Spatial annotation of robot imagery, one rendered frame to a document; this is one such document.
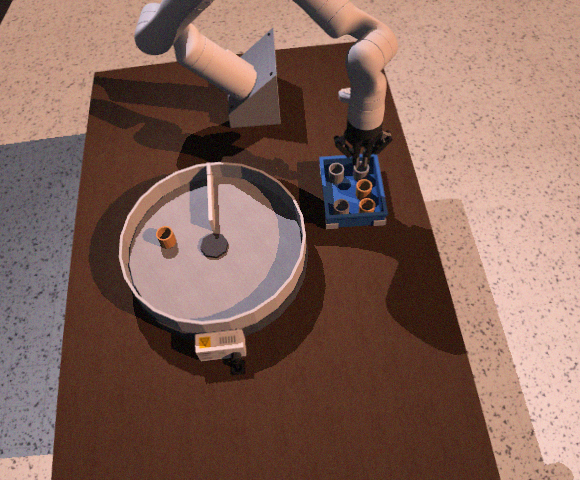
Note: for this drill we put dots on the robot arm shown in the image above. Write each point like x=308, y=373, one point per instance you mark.
x=227, y=71

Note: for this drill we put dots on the blue open-top crate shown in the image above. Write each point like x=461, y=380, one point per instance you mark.
x=347, y=190

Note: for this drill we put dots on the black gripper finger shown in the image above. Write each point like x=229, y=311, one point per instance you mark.
x=373, y=148
x=351, y=152

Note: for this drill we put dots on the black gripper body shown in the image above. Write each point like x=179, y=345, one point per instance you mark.
x=353, y=132

